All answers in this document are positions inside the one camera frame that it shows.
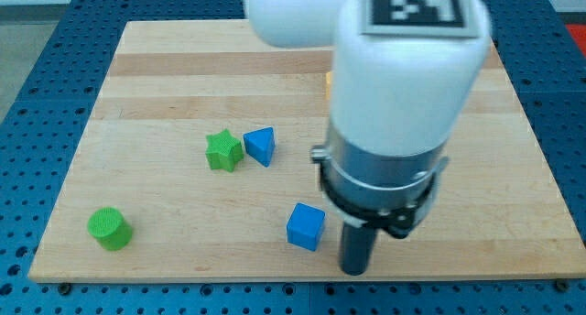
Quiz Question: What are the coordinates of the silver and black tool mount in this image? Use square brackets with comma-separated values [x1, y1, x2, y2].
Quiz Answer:
[310, 125, 449, 239]

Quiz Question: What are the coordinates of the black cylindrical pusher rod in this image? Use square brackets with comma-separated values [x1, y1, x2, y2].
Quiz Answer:
[339, 223, 377, 276]

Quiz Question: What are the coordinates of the blue cube block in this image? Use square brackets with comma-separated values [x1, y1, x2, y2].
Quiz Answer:
[286, 202, 326, 252]

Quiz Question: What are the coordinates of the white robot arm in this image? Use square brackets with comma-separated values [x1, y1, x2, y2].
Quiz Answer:
[243, 0, 491, 275]

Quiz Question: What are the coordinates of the green star block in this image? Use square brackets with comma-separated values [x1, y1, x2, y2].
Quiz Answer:
[205, 129, 244, 172]

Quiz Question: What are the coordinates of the yellow block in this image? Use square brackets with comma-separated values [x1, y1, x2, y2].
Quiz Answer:
[325, 71, 332, 100]

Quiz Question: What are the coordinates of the blue triangle block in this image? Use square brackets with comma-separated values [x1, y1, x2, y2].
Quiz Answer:
[244, 126, 276, 167]

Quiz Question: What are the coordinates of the wooden board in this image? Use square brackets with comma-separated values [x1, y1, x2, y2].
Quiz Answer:
[28, 19, 585, 283]

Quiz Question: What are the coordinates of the black and white fiducial tag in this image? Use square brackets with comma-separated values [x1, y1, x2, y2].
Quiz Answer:
[360, 0, 479, 38]

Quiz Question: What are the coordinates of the green cylinder block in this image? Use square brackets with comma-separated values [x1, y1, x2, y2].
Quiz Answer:
[87, 207, 133, 251]

